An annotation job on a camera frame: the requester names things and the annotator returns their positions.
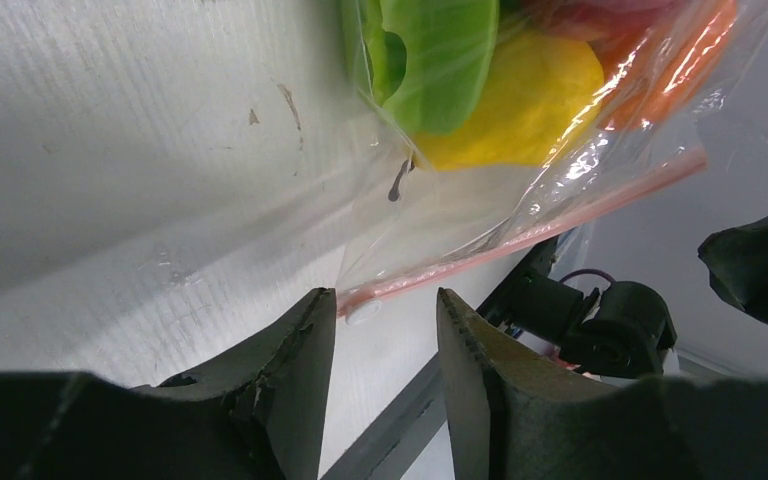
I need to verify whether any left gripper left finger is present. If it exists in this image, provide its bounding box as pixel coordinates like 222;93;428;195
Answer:
0;288;337;479

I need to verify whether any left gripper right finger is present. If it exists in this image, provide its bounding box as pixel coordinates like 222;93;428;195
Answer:
436;288;768;479

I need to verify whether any fake orange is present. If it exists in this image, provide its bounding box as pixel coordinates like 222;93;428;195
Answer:
593;1;738;131

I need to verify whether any fake yellow pepper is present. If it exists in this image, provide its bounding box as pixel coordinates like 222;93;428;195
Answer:
411;28;605;170

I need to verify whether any clear zip top bag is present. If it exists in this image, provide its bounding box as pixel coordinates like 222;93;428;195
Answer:
337;1;768;322

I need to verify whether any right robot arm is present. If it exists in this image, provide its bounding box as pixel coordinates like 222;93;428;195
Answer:
478;216;768;379

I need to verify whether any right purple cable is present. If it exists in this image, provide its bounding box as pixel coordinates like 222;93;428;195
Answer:
559;267;617;286

